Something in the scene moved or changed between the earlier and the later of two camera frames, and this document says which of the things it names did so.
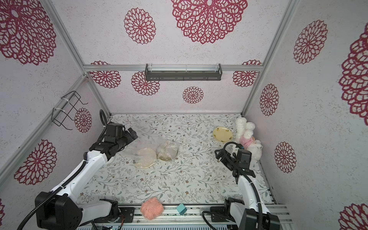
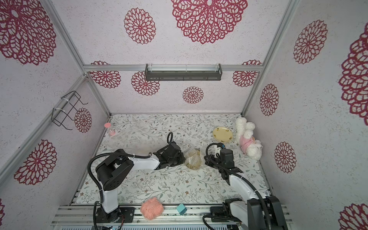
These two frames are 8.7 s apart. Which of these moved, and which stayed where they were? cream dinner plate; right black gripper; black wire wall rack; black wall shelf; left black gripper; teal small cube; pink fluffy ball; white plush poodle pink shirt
Moved: right black gripper; left black gripper
Stayed: cream dinner plate; pink fluffy ball; white plush poodle pink shirt; black wall shelf; teal small cube; black wire wall rack
